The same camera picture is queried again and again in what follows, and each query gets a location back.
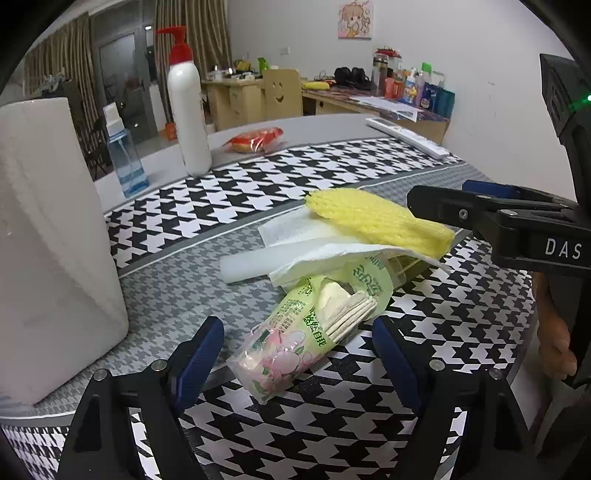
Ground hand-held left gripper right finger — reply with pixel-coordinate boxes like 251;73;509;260
370;318;539;480

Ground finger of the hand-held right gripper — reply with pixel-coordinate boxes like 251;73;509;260
407;184;506;241
462;179;575;208

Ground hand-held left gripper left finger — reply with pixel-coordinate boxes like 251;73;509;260
55;316;225;480

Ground yellow foam net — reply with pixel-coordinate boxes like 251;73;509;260
304;189;456;259

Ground green pink tissue packet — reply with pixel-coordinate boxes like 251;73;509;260
226;258;394;406

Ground white paper tissue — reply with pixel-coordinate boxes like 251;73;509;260
270;242;451;289

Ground white foam box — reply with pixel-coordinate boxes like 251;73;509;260
0;97;130;407

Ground person's right hand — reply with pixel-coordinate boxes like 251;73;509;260
531;272;579;382

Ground white remote control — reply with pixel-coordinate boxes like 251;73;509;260
366;117;451;160

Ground printed papers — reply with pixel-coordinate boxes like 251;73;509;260
348;95;419;122

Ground cluster of toiletry bottles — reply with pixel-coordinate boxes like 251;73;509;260
372;46;455;116

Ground wooden desk with patterned cover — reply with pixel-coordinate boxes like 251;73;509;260
300;87;451;145

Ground houndstooth tablecloth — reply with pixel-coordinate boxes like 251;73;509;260
0;113;539;480

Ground black headphones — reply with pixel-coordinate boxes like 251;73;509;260
333;67;377;91

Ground white textured wipe sheet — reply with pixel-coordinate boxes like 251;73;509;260
257;213;333;246

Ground wooden smiley chair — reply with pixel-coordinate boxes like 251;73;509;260
262;69;304;121

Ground red snack packet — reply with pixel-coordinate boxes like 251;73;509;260
222;127;284;154

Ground clear blue spray bottle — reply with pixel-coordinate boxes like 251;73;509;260
102;104;151;198

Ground light wooden cabinet desk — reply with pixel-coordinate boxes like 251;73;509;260
202;76;269;133

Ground white red-pump lotion bottle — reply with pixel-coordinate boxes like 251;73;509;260
156;25;213;177

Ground brown curtain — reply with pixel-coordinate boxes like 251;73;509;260
154;0;232;131
23;14;100;167

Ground glass balcony door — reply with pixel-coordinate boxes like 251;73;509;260
90;9;160;139

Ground cartoon wall poster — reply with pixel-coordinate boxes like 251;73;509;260
338;0;374;40

